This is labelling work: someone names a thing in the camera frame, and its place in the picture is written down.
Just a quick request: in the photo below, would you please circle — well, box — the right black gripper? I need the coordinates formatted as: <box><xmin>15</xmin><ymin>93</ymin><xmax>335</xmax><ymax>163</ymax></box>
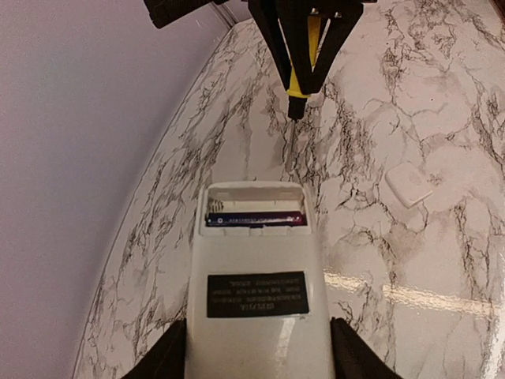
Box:
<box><xmin>144</xmin><ymin>1</ymin><xmax>367</xmax><ymax>94</ymax></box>

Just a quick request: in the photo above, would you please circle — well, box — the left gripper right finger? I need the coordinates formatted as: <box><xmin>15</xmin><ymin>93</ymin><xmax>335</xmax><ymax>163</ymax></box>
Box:
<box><xmin>330</xmin><ymin>317</ymin><xmax>402</xmax><ymax>379</ymax></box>

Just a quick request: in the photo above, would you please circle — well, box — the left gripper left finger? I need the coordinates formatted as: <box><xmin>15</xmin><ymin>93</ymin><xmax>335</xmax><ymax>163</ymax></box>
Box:
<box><xmin>122</xmin><ymin>319</ymin><xmax>186</xmax><ymax>379</ymax></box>

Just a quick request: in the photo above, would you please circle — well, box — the yellow handled screwdriver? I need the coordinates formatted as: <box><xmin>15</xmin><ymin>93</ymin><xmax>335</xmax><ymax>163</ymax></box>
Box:
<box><xmin>286</xmin><ymin>15</ymin><xmax>321</xmax><ymax>182</ymax></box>

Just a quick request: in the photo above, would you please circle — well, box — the white red remote control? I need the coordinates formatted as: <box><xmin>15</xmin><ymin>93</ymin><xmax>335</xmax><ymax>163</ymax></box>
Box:
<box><xmin>185</xmin><ymin>182</ymin><xmax>335</xmax><ymax>378</ymax></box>

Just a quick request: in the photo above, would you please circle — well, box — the purple AAA battery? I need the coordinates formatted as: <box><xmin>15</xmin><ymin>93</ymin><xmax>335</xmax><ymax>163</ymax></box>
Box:
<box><xmin>205</xmin><ymin>211</ymin><xmax>307</xmax><ymax>228</ymax></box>

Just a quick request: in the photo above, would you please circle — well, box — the white battery cover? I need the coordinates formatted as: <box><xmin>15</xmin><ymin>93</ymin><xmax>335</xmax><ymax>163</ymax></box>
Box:
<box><xmin>385</xmin><ymin>162</ymin><xmax>433</xmax><ymax>208</ymax></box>

